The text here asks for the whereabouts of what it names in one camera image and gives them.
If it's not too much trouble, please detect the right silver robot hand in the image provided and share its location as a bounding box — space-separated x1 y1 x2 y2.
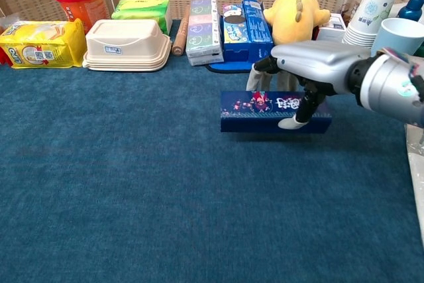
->
245 40 370 130

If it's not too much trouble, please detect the blue cardboard glasses case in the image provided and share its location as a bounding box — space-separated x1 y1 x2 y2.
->
220 89 333 134

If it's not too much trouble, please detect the small white box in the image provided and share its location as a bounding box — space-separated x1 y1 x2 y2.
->
315 13 348 42

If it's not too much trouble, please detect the yellow plush toy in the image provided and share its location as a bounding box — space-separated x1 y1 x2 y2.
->
263 0 331 47

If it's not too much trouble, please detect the clear plastic container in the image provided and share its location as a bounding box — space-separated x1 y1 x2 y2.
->
337 0 368 27

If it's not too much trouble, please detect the dark blue open carton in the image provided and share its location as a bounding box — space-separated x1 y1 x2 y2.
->
241 0 274 64

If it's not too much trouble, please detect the stack of paper cups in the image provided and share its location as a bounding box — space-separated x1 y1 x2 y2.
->
341 0 399 49

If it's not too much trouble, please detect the light blue plastic mug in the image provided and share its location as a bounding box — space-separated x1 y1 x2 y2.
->
370 17 424 57

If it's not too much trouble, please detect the blue cloth mat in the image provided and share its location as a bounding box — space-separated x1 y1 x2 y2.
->
205 14 282 74

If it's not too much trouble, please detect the blue sandwich cookie box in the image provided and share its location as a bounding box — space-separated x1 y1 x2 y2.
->
221 3 250 63

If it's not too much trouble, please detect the dark blue small bottle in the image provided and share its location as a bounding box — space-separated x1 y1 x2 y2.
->
397 0 424 25

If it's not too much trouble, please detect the pastel pocket tissue multipack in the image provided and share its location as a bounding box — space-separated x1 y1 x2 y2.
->
185 0 225 66

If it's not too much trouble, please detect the wooden rolling pin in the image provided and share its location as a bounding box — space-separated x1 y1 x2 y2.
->
171 5 191 56

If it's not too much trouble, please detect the canvas bag in clear plastic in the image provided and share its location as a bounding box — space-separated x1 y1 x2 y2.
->
403 123 424 241

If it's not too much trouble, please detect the green tissue pack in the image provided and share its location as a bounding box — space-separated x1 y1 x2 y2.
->
111 0 173 36

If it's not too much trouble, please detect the beige plastic lunch box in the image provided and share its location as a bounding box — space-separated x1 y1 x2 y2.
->
81 19 173 72

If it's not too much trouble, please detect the orange tub with red lid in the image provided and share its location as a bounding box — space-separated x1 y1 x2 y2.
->
52 0 110 34

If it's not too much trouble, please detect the yellow biscuit pack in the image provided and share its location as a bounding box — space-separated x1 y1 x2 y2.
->
0 18 87 70

